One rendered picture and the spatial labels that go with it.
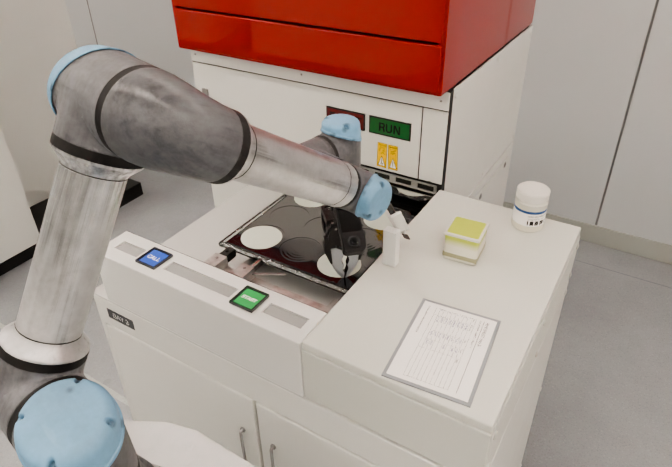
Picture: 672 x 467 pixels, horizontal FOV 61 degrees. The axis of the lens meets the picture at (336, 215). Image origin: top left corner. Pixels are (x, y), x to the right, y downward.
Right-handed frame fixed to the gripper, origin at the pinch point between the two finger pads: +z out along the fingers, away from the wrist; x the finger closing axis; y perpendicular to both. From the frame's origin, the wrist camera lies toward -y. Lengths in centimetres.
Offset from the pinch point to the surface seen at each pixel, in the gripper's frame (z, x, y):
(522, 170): 60, -126, 136
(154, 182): 91, 66, 229
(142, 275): -4.0, 42.1, 5.0
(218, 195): 20, 26, 77
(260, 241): 1.3, 16.4, 19.0
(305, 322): -4.2, 11.7, -17.2
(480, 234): -11.9, -26.2, -8.7
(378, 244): 1.4, -10.9, 11.0
